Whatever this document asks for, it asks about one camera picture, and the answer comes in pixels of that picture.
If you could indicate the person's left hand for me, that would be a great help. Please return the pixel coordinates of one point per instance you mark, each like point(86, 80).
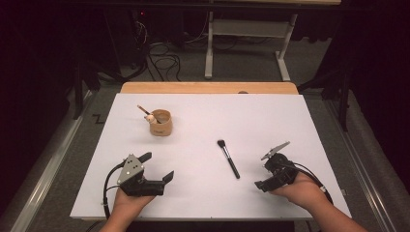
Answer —
point(127, 206)

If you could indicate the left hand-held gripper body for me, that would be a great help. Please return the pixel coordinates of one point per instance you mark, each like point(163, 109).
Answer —
point(130, 170)

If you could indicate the person's right hand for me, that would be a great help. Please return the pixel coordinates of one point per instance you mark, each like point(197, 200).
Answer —
point(303, 193)

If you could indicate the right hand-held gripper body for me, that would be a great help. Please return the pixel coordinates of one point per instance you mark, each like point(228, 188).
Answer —
point(283, 170)

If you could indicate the metal floor rail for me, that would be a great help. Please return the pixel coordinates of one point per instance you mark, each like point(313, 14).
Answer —
point(364, 177)
point(48, 174)

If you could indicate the black makeup brush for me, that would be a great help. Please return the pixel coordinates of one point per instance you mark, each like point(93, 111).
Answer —
point(230, 162)

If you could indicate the white frame desk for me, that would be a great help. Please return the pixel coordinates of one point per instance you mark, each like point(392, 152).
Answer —
point(248, 28)

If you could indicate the thin paintbrush with gold ferrule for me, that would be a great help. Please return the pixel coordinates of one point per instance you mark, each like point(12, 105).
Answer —
point(144, 110)

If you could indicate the black stand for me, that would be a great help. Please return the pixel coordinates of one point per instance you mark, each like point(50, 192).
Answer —
point(78, 93)
point(344, 96)

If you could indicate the white table sheet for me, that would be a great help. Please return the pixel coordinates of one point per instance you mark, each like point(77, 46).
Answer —
point(199, 122)

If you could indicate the wooden cup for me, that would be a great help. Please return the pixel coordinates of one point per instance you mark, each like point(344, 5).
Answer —
point(161, 129)

